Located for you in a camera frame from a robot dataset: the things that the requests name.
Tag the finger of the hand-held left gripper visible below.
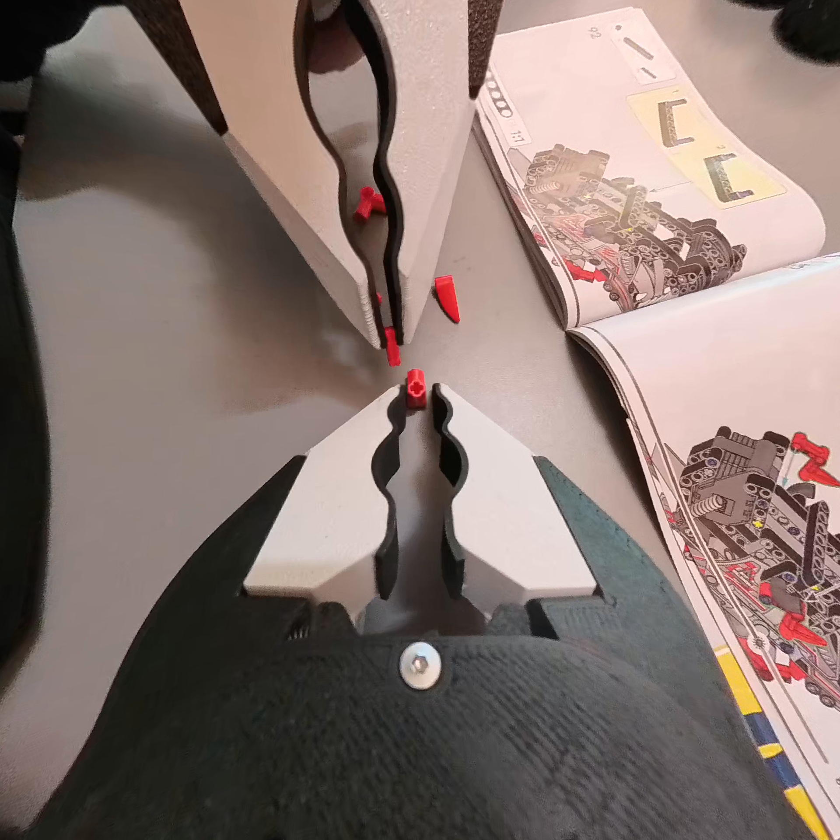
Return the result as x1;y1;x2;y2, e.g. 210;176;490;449
180;0;388;349
341;0;475;345

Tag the black toy tyre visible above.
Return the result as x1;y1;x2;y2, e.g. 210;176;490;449
771;0;840;64

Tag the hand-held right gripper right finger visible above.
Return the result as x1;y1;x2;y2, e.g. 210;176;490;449
433;384;601;621

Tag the building instruction booklet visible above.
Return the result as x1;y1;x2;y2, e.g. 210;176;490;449
472;7;840;840

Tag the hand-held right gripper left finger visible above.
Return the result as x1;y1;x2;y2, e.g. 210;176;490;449
243;386;403;621

